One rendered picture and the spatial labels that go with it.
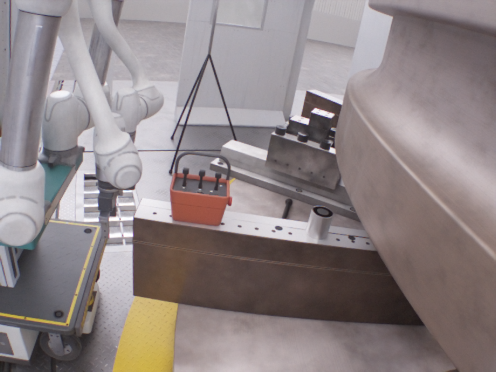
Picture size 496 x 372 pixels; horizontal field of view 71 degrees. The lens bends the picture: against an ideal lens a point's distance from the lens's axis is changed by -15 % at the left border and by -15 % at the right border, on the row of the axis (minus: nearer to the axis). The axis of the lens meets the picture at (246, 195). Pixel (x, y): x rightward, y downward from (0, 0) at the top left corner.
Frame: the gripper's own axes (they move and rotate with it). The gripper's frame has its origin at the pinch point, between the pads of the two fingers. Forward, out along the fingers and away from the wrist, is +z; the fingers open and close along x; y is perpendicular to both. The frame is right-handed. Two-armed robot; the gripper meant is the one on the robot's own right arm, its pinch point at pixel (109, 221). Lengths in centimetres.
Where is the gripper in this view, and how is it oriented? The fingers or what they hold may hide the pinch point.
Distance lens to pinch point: 140.4
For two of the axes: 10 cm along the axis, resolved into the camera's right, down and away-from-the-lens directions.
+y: -9.8, -1.0, -1.6
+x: 1.0, 5.0, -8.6
